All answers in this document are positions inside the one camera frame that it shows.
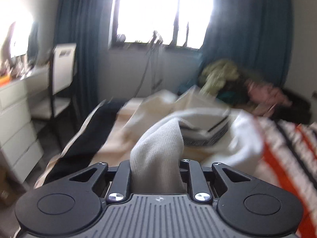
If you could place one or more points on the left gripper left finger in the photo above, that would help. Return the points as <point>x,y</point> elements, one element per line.
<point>120,178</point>

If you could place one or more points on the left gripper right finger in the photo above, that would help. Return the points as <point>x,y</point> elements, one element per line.
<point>196,182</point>

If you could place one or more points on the white zip hoodie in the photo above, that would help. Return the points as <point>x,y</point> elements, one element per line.
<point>167,128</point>

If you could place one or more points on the dark clothes pile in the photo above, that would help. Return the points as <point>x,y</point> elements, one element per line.
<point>235,92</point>

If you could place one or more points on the striped bed blanket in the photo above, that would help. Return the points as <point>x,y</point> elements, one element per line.
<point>288,161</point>

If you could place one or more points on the white dresser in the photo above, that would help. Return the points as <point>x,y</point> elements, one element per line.
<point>20,148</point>

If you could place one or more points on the pink garment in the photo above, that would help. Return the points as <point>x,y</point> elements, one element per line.
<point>266,96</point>

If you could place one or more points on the yellow-green knit cloth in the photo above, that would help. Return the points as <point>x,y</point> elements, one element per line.
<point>215,75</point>

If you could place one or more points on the white black chair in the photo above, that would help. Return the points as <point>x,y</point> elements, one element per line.
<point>60,77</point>

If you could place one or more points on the black headboard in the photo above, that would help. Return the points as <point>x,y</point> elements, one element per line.
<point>298,112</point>

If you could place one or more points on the garment steamer stand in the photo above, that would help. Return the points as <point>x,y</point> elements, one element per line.
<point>155,49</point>

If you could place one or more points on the orange tray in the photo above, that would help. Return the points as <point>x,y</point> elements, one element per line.
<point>4,80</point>

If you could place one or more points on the blue curtain right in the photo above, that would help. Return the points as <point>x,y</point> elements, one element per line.
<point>255,34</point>

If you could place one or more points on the blue curtain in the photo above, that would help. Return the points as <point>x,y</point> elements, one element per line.
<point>255,34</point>
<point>80,22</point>

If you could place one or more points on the wavy vanity mirror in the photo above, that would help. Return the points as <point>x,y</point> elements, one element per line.
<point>16,39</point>

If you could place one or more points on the blue curtain left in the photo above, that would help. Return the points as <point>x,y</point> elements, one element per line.
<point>80,22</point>

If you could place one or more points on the window frame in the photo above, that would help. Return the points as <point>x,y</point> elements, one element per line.
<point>177,23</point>

